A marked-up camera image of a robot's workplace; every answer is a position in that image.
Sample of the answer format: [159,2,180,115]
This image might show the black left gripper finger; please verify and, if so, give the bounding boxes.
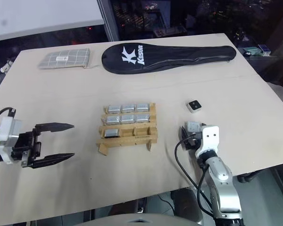
[28,153,76,170]
[32,122,75,133]

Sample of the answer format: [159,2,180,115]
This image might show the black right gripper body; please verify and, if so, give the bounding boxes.
[179,126,204,152]

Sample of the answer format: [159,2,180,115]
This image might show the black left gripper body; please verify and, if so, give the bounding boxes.
[11,128,42,168]

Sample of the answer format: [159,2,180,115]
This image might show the wooden rack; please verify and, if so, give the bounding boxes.
[95,102,159,157]

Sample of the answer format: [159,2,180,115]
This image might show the grey checkered fabric pouch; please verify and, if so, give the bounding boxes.
[38,48,93,70]

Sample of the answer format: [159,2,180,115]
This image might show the black Kason racket bag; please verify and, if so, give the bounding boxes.
[101,42,237,75]

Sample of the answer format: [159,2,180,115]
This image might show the small white gadget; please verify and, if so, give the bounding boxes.
[0,58,14,73]

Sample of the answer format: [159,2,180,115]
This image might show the grey rounded robot body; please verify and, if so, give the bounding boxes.
[86,212,197,226]

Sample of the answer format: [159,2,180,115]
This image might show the blue and white boxes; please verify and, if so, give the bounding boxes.
[243,44,272,57]

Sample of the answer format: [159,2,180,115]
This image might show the white board panel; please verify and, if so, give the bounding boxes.
[0,0,106,43]

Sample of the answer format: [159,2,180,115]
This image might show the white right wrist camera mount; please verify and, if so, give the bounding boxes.
[194,125,220,159]

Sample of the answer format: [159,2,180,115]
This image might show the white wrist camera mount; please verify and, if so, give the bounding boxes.
[194,125,220,159]
[0,116,23,164]

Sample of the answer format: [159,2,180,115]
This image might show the small white black-faced camera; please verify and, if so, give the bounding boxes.
[186,99,202,113]

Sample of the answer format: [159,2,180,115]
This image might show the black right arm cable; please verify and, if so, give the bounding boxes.
[174,131,216,218]

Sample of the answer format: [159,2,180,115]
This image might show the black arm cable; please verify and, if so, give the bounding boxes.
[174,131,216,218]
[0,107,16,129]

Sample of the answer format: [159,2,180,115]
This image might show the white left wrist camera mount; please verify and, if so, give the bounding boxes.
[0,116,23,164]

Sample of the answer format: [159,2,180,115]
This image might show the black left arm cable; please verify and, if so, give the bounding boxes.
[0,107,16,129]

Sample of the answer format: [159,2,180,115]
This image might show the grey metal post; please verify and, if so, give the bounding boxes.
[96,0,120,42]

